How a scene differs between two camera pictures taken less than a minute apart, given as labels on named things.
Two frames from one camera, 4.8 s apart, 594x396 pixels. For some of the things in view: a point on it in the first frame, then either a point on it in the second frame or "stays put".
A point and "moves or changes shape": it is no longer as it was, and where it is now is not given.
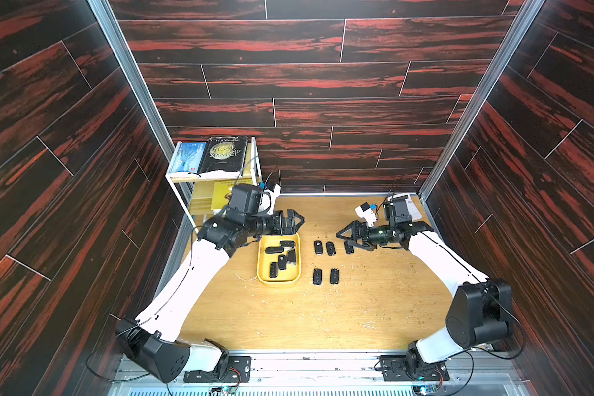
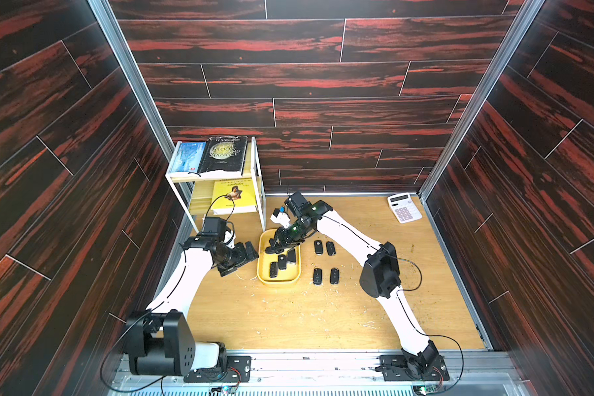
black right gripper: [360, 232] → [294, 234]
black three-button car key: [348, 248] moves or changes shape
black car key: [331, 250] stays put
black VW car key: [282, 261] stays put
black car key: [318, 247] stays put
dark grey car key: [291, 256] stays put
